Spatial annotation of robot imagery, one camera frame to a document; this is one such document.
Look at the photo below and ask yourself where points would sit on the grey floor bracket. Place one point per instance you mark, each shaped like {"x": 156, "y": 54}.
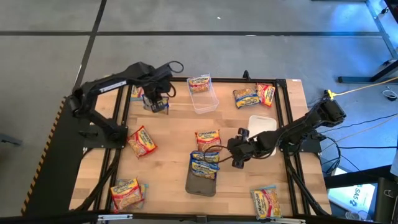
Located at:
{"x": 9, "y": 140}

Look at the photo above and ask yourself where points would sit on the clear plastic bin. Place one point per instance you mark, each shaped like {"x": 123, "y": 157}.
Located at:
{"x": 203, "y": 104}

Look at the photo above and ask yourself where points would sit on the red Maruchan ramen pack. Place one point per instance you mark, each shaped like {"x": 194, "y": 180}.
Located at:
{"x": 207, "y": 140}
{"x": 136, "y": 93}
{"x": 266, "y": 95}
{"x": 265, "y": 203}
{"x": 199, "y": 84}
{"x": 126, "y": 194}
{"x": 142, "y": 142}

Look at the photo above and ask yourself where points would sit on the black aluminium table frame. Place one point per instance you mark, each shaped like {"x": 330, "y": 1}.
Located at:
{"x": 230, "y": 80}

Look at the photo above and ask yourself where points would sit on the white plastic bin lid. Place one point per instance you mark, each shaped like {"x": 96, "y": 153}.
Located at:
{"x": 262, "y": 124}

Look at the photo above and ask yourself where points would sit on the smoky grey plastic bin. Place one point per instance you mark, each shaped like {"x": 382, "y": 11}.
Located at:
{"x": 200, "y": 188}

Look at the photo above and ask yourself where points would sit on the white printed box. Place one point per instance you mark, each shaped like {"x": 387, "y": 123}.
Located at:
{"x": 354, "y": 196}

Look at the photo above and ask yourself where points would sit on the black hazard-striped floor platform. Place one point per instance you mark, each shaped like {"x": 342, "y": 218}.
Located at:
{"x": 46, "y": 174}

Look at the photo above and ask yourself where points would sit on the black table beam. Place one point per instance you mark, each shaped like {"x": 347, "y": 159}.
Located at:
{"x": 357, "y": 177}

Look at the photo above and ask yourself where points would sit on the black desk leg frame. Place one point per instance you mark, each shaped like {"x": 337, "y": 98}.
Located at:
{"x": 354, "y": 80}

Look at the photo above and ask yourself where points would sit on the silver metal bracket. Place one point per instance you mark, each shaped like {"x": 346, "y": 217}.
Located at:
{"x": 115, "y": 217}
{"x": 289, "y": 220}

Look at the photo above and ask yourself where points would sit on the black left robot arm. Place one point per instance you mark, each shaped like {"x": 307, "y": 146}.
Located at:
{"x": 105, "y": 85}

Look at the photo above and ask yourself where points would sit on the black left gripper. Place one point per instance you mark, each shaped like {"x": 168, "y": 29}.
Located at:
{"x": 157, "y": 101}

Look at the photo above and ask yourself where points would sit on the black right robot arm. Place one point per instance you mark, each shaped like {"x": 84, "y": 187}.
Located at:
{"x": 298, "y": 127}

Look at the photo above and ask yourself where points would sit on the black cabinet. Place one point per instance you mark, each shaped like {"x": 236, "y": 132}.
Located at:
{"x": 387, "y": 202}

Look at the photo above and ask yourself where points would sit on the yellow power plug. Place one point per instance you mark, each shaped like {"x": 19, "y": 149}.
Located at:
{"x": 329, "y": 94}

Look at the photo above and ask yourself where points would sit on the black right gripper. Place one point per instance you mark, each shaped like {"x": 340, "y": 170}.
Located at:
{"x": 241, "y": 147}

